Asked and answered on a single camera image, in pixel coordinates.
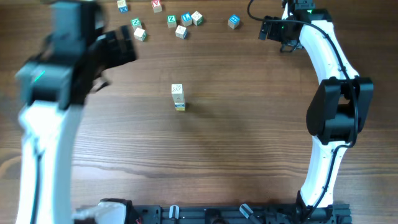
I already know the cream tower block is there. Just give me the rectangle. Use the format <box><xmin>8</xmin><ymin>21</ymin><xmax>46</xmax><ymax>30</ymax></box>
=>
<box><xmin>172</xmin><ymin>83</ymin><xmax>183</xmax><ymax>95</ymax></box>

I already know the block with blue X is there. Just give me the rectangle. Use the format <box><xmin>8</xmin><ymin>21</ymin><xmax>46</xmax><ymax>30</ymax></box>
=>
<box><xmin>117</xmin><ymin>0</ymin><xmax>129</xmax><ymax>13</ymax></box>

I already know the white block green side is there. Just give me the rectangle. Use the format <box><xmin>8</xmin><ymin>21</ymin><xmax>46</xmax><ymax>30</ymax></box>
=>
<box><xmin>192</xmin><ymin>11</ymin><xmax>203</xmax><ymax>26</ymax></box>

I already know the right black camera cable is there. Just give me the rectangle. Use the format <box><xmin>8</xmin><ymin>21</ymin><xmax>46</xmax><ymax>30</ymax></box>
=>
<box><xmin>247</xmin><ymin>0</ymin><xmax>360</xmax><ymax>218</ymax></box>

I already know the black camera cable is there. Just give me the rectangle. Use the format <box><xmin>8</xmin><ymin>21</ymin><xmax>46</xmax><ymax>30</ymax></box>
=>
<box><xmin>29</xmin><ymin>136</ymin><xmax>44</xmax><ymax>224</ymax></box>
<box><xmin>247</xmin><ymin>0</ymin><xmax>360</xmax><ymax>218</ymax></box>

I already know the plain block green side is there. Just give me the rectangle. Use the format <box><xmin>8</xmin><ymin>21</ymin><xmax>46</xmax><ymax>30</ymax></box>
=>
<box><xmin>134</xmin><ymin>27</ymin><xmax>147</xmax><ymax>42</ymax></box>

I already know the white patterned block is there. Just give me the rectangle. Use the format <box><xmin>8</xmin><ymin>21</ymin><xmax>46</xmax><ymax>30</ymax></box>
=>
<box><xmin>172</xmin><ymin>93</ymin><xmax>185</xmax><ymax>103</ymax></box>

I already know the blue top block right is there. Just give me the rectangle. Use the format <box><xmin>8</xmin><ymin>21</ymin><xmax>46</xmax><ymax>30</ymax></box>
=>
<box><xmin>228</xmin><ymin>14</ymin><xmax>240</xmax><ymax>29</ymax></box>

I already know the white block blue base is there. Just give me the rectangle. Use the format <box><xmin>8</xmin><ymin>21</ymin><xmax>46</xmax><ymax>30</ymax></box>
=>
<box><xmin>175</xmin><ymin>103</ymin><xmax>186</xmax><ymax>109</ymax></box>

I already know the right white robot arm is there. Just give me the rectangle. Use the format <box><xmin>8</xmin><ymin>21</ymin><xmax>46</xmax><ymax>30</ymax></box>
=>
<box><xmin>261</xmin><ymin>0</ymin><xmax>374</xmax><ymax>221</ymax></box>

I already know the green z block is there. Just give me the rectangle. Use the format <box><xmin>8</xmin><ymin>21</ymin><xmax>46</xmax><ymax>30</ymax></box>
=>
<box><xmin>131</xmin><ymin>17</ymin><xmax>142</xmax><ymax>30</ymax></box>
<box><xmin>167</xmin><ymin>15</ymin><xmax>177</xmax><ymax>28</ymax></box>

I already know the blue L block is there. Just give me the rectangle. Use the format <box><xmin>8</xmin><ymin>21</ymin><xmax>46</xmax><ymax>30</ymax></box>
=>
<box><xmin>181</xmin><ymin>12</ymin><xmax>193</xmax><ymax>27</ymax></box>

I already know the white block blue side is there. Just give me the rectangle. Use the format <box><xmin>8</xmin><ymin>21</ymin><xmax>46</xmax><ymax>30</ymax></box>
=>
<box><xmin>175</xmin><ymin>25</ymin><xmax>187</xmax><ymax>39</ymax></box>

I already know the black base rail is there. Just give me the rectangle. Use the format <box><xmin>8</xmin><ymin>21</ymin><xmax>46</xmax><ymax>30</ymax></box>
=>
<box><xmin>74</xmin><ymin>203</ymin><xmax>352</xmax><ymax>224</ymax></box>

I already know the block with red V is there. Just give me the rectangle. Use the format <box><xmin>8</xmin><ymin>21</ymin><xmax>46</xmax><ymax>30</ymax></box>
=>
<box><xmin>151</xmin><ymin>0</ymin><xmax>162</xmax><ymax>13</ymax></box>

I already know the left black camera cable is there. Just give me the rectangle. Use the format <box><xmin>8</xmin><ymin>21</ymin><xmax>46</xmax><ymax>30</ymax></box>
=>
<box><xmin>29</xmin><ymin>136</ymin><xmax>44</xmax><ymax>224</ymax></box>

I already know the green Z block middle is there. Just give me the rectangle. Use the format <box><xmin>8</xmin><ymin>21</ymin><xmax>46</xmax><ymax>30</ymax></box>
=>
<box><xmin>167</xmin><ymin>15</ymin><xmax>177</xmax><ymax>28</ymax></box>

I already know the green Z block left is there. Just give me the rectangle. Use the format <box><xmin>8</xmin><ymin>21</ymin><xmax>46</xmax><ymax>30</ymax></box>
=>
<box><xmin>131</xmin><ymin>17</ymin><xmax>142</xmax><ymax>30</ymax></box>

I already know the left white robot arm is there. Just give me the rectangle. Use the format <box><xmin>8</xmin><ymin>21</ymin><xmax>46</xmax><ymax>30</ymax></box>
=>
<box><xmin>16</xmin><ymin>1</ymin><xmax>137</xmax><ymax>223</ymax></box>

